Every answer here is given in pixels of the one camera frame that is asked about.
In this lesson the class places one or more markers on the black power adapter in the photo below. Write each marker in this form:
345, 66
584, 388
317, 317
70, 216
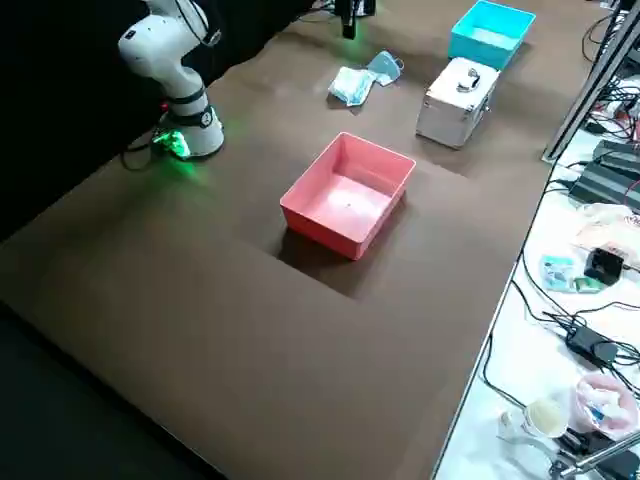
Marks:
590, 345

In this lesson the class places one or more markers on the black device stack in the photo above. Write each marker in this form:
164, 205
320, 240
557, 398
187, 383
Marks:
605, 175

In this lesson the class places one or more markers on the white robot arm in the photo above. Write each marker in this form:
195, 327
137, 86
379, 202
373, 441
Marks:
165, 55
347, 20

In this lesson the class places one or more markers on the white printed plastic bag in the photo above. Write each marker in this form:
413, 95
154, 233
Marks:
610, 225

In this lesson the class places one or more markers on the pink plastic box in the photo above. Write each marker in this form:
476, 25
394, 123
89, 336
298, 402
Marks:
320, 220

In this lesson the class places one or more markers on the used blue face mask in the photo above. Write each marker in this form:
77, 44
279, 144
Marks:
385, 65

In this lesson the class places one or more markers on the metal rod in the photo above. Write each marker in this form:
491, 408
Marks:
595, 459

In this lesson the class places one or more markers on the mask package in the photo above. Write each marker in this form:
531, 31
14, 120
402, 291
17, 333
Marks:
350, 85

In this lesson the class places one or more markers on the paper cup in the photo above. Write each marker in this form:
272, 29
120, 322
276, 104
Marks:
545, 417

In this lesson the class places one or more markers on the aluminium frame post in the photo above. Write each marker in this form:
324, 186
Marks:
574, 115

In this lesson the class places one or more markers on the teal packet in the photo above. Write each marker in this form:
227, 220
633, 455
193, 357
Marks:
555, 272

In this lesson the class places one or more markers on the pink plastic bag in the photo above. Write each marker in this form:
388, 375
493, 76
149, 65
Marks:
605, 405

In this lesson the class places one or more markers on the blue plastic box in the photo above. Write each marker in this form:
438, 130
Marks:
475, 50

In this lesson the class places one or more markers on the small black cube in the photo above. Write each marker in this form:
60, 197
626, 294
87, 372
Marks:
605, 265

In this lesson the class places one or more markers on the small green box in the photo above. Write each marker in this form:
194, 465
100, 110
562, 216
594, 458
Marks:
587, 285

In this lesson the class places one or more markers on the silver aluminium case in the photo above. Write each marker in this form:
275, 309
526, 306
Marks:
450, 115

